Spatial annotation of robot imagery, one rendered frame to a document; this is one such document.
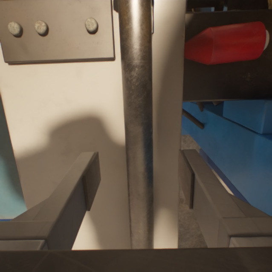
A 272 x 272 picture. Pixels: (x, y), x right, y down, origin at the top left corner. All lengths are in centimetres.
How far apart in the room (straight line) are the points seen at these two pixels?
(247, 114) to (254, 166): 12
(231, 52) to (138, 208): 26
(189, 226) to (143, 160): 175
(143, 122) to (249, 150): 32
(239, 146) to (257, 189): 11
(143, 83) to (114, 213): 20
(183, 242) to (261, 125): 173
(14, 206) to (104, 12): 45
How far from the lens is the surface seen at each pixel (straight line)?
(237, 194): 126
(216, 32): 34
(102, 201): 32
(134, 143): 23
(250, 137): 49
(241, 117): 53
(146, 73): 22
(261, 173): 47
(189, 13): 39
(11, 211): 57
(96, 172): 16
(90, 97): 27
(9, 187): 54
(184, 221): 193
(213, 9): 57
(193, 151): 16
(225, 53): 34
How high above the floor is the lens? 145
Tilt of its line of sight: 73 degrees down
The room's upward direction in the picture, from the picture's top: 177 degrees counter-clockwise
